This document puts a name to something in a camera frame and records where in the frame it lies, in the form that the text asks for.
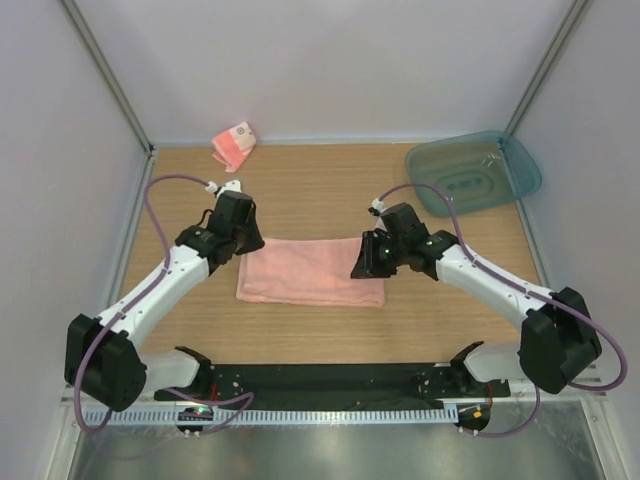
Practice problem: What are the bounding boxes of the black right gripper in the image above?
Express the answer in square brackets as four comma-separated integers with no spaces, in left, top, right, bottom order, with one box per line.
[351,230,408,279]

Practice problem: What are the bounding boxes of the large pink towel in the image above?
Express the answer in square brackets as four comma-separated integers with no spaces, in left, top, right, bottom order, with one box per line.
[236,238,385,307]

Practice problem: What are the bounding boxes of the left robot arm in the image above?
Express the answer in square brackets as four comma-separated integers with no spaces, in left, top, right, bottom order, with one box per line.
[64,190,265,412]

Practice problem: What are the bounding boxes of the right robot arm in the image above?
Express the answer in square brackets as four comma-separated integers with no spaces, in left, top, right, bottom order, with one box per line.
[350,200,602,396]

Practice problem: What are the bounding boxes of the small folded pink cloth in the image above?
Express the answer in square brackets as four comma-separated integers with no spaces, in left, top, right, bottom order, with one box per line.
[212,122,256,173]

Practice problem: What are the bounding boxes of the teal plastic tray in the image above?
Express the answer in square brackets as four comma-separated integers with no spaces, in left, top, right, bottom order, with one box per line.
[405,131,542,215]

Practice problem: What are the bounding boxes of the slotted cable duct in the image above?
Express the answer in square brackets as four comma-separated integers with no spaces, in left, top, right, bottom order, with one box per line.
[108,404,458,427]

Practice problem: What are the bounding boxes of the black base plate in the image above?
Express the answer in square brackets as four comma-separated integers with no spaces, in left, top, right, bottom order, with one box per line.
[180,363,511,409]

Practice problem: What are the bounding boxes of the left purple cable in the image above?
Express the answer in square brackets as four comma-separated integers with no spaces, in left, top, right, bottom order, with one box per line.
[73,175,255,436]

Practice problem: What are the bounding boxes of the aluminium front rail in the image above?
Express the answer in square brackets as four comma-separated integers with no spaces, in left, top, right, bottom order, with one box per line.
[59,360,609,407]

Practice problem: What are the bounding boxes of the left aluminium frame post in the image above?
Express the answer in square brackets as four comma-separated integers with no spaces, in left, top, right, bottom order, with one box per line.
[58,0,154,157]

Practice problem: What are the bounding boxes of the aluminium frame post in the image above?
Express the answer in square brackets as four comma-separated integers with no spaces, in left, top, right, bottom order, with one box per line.
[58,0,154,157]
[504,0,593,135]

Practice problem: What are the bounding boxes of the right aluminium frame post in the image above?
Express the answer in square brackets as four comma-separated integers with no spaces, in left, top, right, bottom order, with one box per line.
[504,0,593,135]

